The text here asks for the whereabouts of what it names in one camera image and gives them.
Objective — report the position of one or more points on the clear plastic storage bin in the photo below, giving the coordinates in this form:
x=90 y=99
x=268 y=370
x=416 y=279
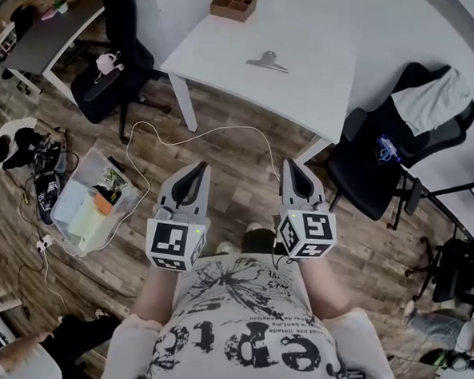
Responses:
x=91 y=212

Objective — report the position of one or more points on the black swivel chair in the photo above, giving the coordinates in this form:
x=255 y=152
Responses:
x=456 y=270

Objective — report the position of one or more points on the black mesh office chair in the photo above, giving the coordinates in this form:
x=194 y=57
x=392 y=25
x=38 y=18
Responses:
x=366 y=172

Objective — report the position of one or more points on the small potted plant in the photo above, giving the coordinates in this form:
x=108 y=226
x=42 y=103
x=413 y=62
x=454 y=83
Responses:
x=61 y=4

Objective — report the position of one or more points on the brown wooden organizer box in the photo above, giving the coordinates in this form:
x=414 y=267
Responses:
x=232 y=6

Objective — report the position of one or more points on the person's right forearm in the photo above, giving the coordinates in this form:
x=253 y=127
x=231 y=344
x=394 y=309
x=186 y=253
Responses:
x=323 y=290

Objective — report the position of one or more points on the white cloth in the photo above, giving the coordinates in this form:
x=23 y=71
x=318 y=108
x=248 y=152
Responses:
x=430 y=100

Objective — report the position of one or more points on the black and green headset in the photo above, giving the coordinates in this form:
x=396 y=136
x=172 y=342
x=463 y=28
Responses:
x=447 y=359

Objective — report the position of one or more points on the person's left forearm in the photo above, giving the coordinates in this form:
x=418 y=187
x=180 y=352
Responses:
x=156 y=296

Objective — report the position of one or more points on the person's left hand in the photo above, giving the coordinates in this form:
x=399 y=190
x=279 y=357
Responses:
x=171 y=214

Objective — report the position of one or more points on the dark grey desk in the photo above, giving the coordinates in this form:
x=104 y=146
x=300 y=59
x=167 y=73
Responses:
x=41 y=48

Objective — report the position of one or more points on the white round stool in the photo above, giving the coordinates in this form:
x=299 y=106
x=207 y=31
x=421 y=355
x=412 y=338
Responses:
x=11 y=141

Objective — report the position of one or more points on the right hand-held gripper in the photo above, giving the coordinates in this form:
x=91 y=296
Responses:
x=307 y=233

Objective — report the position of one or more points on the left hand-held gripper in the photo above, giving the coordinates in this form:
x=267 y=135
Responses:
x=169 y=242

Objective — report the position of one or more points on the pink bag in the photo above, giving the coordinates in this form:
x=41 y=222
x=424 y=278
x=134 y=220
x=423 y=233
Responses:
x=107 y=64

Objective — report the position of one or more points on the person's right hand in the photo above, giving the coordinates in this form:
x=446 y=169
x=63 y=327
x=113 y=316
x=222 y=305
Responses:
x=315 y=206

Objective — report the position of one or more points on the white table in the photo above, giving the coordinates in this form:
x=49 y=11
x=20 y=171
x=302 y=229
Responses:
x=275 y=87

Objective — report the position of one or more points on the silver metal object clip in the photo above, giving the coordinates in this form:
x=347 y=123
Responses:
x=269 y=62

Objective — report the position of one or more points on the pink cup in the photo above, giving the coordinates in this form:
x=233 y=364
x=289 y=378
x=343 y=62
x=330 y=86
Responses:
x=48 y=13

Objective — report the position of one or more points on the person's white printed shirt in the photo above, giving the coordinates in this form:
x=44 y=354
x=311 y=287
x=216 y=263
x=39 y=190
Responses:
x=248 y=337

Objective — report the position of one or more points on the person's white shoes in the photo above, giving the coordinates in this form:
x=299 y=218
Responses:
x=254 y=228

